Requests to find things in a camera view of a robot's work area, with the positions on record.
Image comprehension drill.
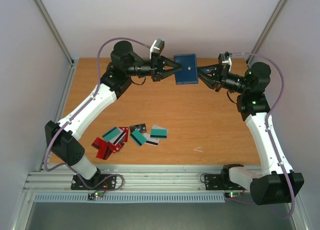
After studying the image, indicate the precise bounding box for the teal card right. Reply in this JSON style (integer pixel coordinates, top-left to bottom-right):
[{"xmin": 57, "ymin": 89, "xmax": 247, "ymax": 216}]
[{"xmin": 150, "ymin": 128, "xmax": 168, "ymax": 139}]

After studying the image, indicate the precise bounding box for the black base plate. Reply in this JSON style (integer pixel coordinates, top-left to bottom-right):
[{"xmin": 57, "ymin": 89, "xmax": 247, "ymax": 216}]
[
  {"xmin": 70, "ymin": 174, "xmax": 117, "ymax": 191},
  {"xmin": 203, "ymin": 174, "xmax": 245, "ymax": 191}
]

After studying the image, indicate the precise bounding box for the navy blue card holder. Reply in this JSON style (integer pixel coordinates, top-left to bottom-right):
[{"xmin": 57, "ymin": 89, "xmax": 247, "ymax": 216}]
[{"xmin": 173, "ymin": 53, "xmax": 199, "ymax": 85}]

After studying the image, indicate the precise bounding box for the red card with chip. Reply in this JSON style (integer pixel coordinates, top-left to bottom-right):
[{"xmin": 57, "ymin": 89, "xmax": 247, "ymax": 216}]
[{"xmin": 110, "ymin": 140, "xmax": 125, "ymax": 153}]

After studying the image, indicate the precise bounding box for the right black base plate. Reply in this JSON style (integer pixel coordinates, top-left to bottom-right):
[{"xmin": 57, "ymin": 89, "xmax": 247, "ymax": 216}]
[{"xmin": 203, "ymin": 174, "xmax": 245, "ymax": 191}]

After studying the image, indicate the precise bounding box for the red card behind teal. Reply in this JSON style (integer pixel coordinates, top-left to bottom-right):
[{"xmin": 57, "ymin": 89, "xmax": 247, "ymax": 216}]
[{"xmin": 119, "ymin": 126, "xmax": 129, "ymax": 143}]

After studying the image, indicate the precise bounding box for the grey slotted cable duct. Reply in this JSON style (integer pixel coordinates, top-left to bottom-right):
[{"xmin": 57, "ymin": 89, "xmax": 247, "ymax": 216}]
[{"xmin": 33, "ymin": 192, "xmax": 225, "ymax": 204}]

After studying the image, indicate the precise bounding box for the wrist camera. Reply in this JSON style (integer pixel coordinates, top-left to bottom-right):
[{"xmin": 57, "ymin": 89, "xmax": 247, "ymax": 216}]
[
  {"xmin": 149, "ymin": 38, "xmax": 165, "ymax": 58},
  {"xmin": 218, "ymin": 51, "xmax": 232, "ymax": 69}
]

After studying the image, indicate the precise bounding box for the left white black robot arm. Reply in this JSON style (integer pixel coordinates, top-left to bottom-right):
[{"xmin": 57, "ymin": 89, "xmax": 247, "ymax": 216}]
[{"xmin": 44, "ymin": 37, "xmax": 182, "ymax": 189}]

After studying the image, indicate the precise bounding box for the circuit board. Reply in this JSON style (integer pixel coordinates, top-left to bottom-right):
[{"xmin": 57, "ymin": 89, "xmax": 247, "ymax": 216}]
[
  {"xmin": 224, "ymin": 191, "xmax": 244, "ymax": 199},
  {"xmin": 87, "ymin": 192, "xmax": 104, "ymax": 201}
]

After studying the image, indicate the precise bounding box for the right circuit board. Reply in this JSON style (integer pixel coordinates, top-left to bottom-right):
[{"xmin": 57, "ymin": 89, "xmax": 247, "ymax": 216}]
[{"xmin": 224, "ymin": 191, "xmax": 244, "ymax": 199}]

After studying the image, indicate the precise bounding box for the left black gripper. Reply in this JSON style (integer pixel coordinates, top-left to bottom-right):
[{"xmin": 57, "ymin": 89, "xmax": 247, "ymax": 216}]
[{"xmin": 126, "ymin": 52, "xmax": 183, "ymax": 81}]

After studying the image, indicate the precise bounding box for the teal card left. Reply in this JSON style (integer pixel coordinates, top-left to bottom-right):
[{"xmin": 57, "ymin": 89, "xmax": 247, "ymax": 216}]
[{"xmin": 102, "ymin": 127, "xmax": 120, "ymax": 142}]

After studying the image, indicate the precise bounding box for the aluminium corner post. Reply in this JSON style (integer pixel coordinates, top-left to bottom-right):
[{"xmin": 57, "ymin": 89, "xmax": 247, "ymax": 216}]
[
  {"xmin": 251, "ymin": 0, "xmax": 289, "ymax": 54},
  {"xmin": 27, "ymin": 0, "xmax": 75, "ymax": 66}
]

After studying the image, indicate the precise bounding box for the left aluminium corner post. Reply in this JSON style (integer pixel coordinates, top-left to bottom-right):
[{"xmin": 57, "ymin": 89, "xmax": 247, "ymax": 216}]
[{"xmin": 27, "ymin": 0, "xmax": 75, "ymax": 66}]

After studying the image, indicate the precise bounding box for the red card bottom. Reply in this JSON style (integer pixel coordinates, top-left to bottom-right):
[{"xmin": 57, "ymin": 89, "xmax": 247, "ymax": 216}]
[{"xmin": 96, "ymin": 142, "xmax": 113, "ymax": 160}]

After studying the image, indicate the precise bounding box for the teal card middle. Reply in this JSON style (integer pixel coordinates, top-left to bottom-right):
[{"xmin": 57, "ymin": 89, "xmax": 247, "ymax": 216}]
[{"xmin": 130, "ymin": 129, "xmax": 147, "ymax": 146}]

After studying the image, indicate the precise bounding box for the left circuit board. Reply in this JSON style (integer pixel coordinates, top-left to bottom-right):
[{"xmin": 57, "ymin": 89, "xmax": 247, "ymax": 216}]
[{"xmin": 87, "ymin": 192, "xmax": 104, "ymax": 201}]

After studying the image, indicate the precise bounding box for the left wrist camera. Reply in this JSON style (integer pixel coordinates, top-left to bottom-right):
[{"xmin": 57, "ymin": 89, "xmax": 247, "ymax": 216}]
[{"xmin": 149, "ymin": 38, "xmax": 165, "ymax": 58}]

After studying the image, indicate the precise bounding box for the white card under teal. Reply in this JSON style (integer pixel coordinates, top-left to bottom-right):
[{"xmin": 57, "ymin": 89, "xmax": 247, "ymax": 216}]
[{"xmin": 109, "ymin": 130, "xmax": 123, "ymax": 145}]

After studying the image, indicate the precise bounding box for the aluminium rail frame front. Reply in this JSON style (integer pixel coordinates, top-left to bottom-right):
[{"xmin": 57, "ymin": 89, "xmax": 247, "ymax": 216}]
[{"xmin": 23, "ymin": 164, "xmax": 298, "ymax": 194}]

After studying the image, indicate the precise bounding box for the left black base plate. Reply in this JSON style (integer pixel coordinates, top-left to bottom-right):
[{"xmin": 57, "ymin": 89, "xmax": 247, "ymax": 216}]
[{"xmin": 70, "ymin": 174, "xmax": 117, "ymax": 191}]

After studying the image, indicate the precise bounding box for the right aluminium corner post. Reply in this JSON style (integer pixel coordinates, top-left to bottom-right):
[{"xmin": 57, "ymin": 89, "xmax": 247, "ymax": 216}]
[{"xmin": 251, "ymin": 0, "xmax": 289, "ymax": 54}]

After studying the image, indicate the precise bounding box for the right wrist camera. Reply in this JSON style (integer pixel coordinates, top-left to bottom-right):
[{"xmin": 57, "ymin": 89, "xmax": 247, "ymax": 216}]
[{"xmin": 218, "ymin": 51, "xmax": 232, "ymax": 69}]

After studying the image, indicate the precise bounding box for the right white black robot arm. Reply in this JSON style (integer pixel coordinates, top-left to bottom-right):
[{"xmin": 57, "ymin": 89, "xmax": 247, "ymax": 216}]
[{"xmin": 197, "ymin": 62, "xmax": 304, "ymax": 205}]

